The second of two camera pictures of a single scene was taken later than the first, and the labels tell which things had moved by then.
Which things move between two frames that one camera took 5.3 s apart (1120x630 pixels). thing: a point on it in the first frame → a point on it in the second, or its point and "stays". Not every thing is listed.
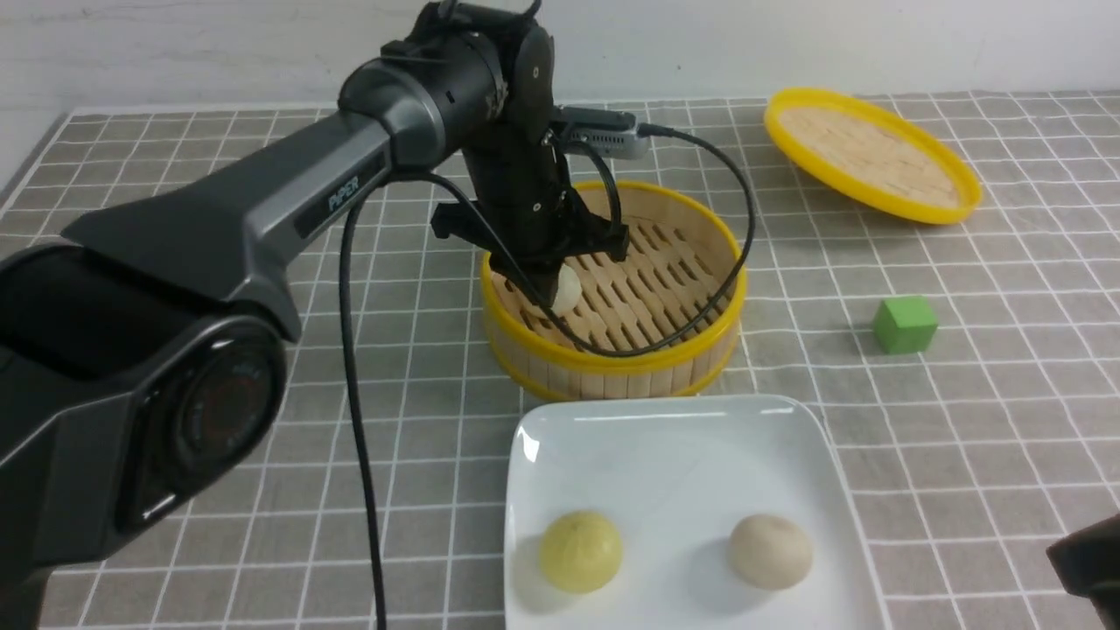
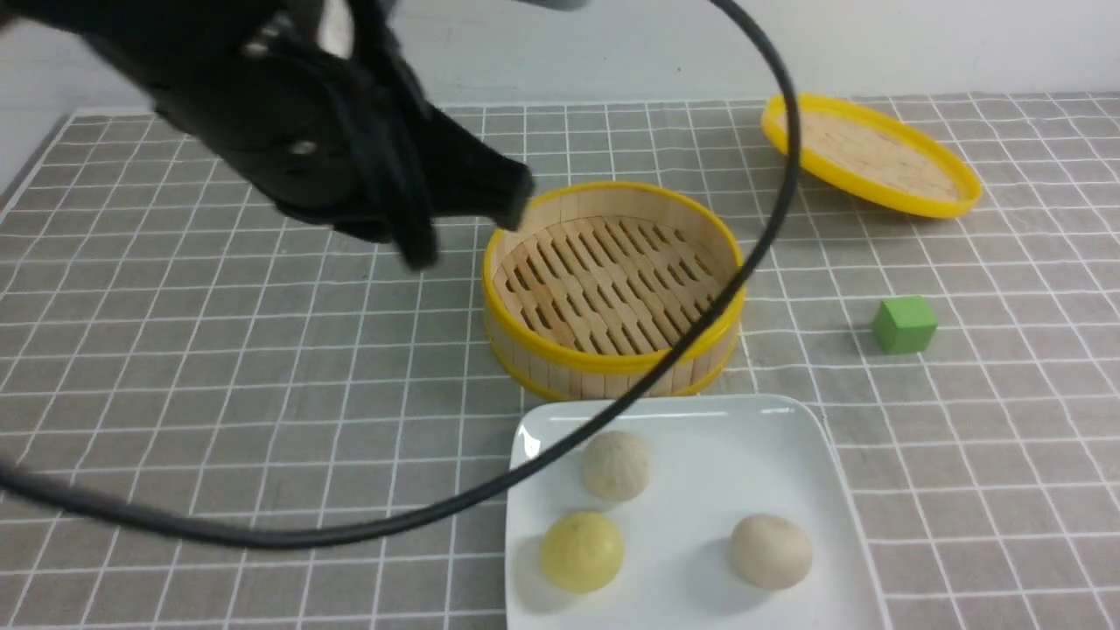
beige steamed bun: x=769 y=552 stays
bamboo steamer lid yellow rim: x=872 y=157 stays
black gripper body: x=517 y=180 → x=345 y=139
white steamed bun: x=569 y=290 → x=615 y=465
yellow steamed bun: x=581 y=551 stays
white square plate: x=677 y=475 stays
